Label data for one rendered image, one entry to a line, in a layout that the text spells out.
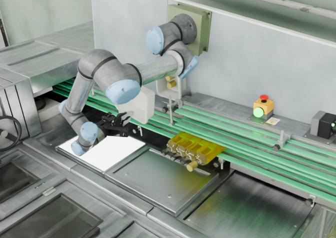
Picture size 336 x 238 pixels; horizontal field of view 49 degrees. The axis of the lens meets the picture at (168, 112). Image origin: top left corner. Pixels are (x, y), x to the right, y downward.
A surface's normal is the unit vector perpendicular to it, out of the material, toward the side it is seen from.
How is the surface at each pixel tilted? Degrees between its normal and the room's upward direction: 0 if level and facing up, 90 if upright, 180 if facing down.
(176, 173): 90
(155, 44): 8
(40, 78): 90
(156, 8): 0
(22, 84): 90
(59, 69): 90
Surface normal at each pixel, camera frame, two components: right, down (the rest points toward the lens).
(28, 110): 0.76, 0.26
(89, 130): 0.35, -0.49
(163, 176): -0.07, -0.88
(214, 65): -0.65, 0.40
